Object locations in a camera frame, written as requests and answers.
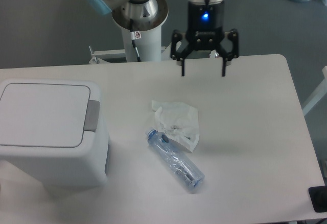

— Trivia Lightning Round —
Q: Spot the white pedestal base frame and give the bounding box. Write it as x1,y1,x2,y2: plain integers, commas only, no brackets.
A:
88,39,220,64

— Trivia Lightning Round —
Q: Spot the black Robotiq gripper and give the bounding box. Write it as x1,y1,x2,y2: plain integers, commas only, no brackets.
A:
170,1,239,77

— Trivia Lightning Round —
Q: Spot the clear blue plastic bottle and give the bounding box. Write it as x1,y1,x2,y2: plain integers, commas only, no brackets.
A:
146,127,205,192

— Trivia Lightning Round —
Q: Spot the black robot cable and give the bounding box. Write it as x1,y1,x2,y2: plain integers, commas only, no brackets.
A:
129,19,142,62

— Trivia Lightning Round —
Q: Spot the white push-lid trash can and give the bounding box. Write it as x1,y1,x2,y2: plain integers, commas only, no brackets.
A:
1,78,110,187

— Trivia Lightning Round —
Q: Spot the crumpled white paper wrapper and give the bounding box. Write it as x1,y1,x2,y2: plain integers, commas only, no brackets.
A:
152,100,200,152

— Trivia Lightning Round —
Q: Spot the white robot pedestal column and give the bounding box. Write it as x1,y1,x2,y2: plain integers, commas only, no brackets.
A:
121,26,161,62

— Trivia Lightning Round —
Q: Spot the black device at table edge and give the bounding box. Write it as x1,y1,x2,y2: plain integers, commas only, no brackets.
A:
308,186,326,213

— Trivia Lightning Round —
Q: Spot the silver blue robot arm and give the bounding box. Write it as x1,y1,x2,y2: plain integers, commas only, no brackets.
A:
87,0,239,67

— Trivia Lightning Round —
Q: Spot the white frame bar right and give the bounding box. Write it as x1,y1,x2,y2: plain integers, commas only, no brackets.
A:
302,66,326,116

